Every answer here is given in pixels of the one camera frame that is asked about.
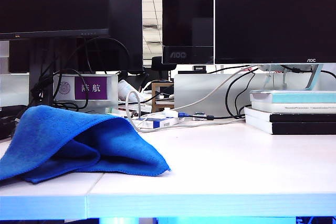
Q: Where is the silver monitor stand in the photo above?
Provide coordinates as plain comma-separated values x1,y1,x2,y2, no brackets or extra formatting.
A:
258,63,325,91

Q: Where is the white spine book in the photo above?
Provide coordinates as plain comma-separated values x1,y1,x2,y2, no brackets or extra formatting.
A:
251,102,336,114

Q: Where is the white paper bag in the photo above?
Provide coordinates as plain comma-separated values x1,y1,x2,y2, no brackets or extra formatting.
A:
118,79,148,102

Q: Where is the brown wooden shelf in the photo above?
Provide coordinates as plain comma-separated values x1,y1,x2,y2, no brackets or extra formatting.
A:
151,81,175,112

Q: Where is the black arched cable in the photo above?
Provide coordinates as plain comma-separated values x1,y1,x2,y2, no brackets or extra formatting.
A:
76,36,131,74

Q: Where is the black monitor stand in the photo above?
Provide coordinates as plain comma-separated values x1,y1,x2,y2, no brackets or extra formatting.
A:
26,37,55,109

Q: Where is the black cable bundle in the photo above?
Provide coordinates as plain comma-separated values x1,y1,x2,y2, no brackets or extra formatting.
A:
30,68,90,113

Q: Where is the black monitor back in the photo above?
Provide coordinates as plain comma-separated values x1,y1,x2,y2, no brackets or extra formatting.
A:
109,0,144,72

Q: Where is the blue and white box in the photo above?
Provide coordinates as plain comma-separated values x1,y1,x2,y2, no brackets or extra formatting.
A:
132,115,186,130

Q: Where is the grey desk partition panel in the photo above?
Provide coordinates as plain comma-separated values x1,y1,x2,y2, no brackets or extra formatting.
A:
174,73,336,118

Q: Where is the teal cover book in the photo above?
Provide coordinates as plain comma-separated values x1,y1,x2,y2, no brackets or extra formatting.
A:
249,89,336,104

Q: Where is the beige monitor cable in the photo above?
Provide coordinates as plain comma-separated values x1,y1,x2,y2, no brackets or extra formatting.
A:
173,63,260,111

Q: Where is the grey-white looped cable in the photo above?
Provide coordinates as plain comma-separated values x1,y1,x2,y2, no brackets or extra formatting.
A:
125,90,246,133

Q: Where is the right black AOC monitor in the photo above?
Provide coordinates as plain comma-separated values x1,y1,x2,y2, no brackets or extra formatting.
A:
214,0,336,65

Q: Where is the black cable with ferrite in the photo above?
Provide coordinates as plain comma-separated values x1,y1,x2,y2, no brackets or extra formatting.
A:
187,113,246,120

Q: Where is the black AOC monitor with bezel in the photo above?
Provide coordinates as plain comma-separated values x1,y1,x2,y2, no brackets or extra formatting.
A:
161,0,215,65

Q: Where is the black office chair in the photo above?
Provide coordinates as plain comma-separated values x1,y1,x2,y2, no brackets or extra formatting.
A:
151,56,177,78

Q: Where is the frosted desk partition panel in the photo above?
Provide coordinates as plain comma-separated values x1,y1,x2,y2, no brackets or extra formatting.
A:
0,73,30,107

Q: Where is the white adapter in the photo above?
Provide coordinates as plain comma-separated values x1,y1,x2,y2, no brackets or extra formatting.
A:
163,107,180,118

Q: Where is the black monitor cable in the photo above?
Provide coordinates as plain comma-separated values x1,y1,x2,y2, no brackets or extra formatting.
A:
226,68,259,119
234,73,257,116
280,64,336,80

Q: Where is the purple name sign holder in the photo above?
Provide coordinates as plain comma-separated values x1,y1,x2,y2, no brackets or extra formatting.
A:
53,73,119,114

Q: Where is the blue microfibre rag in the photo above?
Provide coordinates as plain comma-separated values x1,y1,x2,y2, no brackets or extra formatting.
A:
0,104,171,184

